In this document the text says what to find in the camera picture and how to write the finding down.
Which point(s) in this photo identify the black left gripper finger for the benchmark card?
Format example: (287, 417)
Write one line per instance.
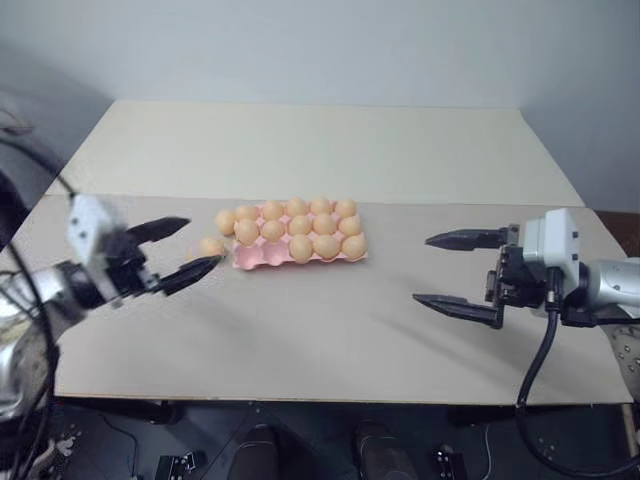
(187, 275)
(160, 227)

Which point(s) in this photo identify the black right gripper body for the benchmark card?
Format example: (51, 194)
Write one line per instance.
(515, 285)

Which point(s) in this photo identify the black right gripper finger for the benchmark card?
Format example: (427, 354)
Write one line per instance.
(465, 307)
(470, 239)

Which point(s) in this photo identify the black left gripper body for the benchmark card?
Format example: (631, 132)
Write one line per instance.
(125, 265)

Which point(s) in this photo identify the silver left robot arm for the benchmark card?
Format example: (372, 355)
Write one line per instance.
(45, 287)

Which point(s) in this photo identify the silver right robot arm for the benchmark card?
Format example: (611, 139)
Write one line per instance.
(615, 285)

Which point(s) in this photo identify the tan egg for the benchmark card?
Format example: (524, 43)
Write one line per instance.
(301, 248)
(245, 212)
(297, 205)
(324, 224)
(321, 205)
(349, 226)
(273, 230)
(354, 246)
(273, 210)
(345, 207)
(247, 230)
(326, 246)
(211, 246)
(300, 224)
(224, 222)

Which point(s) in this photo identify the pink egg carton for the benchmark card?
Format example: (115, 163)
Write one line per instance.
(260, 256)

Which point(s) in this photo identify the silver robot body panel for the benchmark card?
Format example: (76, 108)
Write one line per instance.
(627, 352)

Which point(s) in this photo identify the small black dotted box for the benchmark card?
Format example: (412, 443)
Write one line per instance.
(175, 465)
(448, 462)

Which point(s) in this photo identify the dark rounded shape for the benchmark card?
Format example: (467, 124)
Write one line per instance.
(257, 450)
(382, 452)

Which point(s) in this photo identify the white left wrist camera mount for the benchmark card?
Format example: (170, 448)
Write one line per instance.
(86, 227)

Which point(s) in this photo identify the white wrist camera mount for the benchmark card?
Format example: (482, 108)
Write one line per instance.
(552, 240)
(86, 227)

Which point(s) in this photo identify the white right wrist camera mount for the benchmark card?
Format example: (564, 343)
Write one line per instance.
(552, 240)

